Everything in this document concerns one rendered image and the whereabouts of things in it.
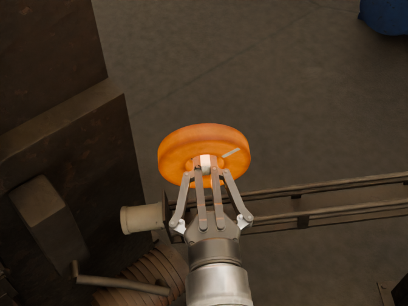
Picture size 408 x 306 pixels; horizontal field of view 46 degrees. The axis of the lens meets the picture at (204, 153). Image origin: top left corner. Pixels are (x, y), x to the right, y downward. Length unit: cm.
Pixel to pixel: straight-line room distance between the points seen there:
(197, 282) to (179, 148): 21
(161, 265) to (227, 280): 49
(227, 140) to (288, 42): 172
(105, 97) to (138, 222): 26
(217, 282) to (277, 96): 158
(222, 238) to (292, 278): 104
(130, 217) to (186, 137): 31
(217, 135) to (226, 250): 18
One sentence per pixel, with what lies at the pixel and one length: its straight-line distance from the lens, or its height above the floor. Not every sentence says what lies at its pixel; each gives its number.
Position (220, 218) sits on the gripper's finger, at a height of 93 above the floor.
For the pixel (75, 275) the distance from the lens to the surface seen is 105.
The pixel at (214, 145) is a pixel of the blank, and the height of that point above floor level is 96.
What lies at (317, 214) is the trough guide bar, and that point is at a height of 70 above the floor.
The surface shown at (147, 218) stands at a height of 69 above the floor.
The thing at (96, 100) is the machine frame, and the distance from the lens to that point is 95.
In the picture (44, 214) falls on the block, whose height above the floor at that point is 80.
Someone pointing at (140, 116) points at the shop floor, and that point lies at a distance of 207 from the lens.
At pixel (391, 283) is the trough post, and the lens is 177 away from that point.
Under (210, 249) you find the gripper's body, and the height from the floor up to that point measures 95.
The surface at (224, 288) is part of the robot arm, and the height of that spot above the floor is 96.
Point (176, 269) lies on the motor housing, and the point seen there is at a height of 53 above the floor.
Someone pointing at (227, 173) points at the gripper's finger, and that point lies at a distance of 75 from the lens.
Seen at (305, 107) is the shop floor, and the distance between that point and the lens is 213.
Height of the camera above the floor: 156
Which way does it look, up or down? 54 degrees down
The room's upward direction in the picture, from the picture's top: straight up
